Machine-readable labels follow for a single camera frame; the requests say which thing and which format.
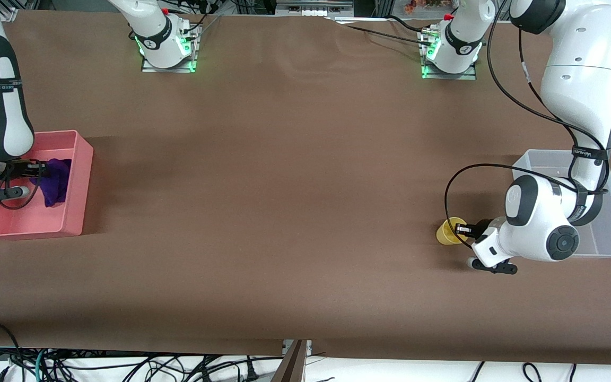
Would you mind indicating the white power strip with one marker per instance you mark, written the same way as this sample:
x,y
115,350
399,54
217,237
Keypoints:
x,y
313,8

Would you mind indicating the clear plastic bin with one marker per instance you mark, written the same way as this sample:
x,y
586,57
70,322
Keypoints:
x,y
610,233

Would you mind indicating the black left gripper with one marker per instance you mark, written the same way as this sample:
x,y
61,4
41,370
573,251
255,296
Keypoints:
x,y
479,228

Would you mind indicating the brown table cover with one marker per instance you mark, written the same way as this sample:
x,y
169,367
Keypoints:
x,y
305,212

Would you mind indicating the purple cloth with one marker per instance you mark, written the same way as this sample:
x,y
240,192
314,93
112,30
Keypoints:
x,y
57,178

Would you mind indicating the pink plastic bin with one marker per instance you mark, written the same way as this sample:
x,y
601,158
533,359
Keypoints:
x,y
24,217

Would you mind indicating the yellow cup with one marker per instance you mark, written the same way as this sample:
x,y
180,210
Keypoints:
x,y
447,233

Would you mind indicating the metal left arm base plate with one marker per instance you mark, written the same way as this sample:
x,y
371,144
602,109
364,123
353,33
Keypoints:
x,y
470,76

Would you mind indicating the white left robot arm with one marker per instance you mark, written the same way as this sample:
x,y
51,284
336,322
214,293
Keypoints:
x,y
576,69

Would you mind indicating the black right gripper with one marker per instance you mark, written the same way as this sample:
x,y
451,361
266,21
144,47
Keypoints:
x,y
19,170

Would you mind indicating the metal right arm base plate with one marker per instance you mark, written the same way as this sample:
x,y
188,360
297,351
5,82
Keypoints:
x,y
195,53

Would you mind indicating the aluminium corner bracket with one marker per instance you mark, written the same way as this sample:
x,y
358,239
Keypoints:
x,y
8,14

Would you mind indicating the wooden post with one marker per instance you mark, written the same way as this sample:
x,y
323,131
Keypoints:
x,y
292,369

